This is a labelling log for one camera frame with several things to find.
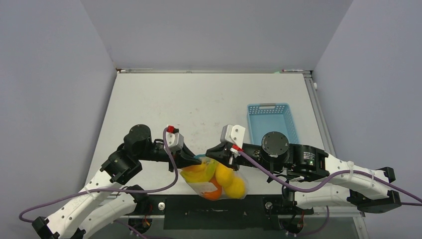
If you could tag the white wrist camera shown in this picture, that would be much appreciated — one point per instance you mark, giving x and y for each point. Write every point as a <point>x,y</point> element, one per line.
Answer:
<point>174,139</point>
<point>233,134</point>

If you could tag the yellow banana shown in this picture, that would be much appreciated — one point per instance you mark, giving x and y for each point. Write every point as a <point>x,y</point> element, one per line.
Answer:
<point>199,173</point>

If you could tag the clear zip top bag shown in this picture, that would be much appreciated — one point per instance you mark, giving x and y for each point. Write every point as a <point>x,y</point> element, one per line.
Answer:
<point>202,187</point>

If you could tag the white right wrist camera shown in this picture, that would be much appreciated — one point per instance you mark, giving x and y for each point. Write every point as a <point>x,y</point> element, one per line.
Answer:
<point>233,134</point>

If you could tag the aluminium front frame rail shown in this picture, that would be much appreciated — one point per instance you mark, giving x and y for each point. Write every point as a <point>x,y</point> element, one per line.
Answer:
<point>319,212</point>

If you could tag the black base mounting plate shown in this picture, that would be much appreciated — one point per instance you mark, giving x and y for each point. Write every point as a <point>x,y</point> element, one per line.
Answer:
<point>192,212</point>

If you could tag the light blue plastic basket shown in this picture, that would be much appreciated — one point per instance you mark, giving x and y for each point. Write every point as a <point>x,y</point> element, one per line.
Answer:
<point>264,118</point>

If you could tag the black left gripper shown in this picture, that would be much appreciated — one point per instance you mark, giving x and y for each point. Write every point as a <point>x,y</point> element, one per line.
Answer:
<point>184,158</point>

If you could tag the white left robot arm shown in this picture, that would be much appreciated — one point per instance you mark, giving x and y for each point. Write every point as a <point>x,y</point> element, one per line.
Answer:
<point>105,198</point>

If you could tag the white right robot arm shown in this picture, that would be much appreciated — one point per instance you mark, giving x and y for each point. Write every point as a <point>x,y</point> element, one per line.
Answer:
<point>310,176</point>

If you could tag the yellow lemon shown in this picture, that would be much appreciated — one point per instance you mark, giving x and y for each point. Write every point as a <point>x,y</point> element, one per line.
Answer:
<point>224,175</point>

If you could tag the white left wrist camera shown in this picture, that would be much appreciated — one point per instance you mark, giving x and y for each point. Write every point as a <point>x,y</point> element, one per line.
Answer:
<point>174,139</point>

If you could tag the aluminium frame rail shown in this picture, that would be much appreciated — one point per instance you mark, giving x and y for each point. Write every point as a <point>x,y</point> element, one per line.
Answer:
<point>321,122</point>
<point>319,212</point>

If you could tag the orange fruit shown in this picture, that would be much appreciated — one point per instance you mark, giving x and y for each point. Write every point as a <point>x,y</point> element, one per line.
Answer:
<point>215,194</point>

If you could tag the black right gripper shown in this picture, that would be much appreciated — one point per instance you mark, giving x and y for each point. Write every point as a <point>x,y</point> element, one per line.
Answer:
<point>222,152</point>

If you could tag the aluminium right frame rail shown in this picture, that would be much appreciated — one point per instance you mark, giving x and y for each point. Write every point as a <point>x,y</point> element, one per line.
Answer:
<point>321,122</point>

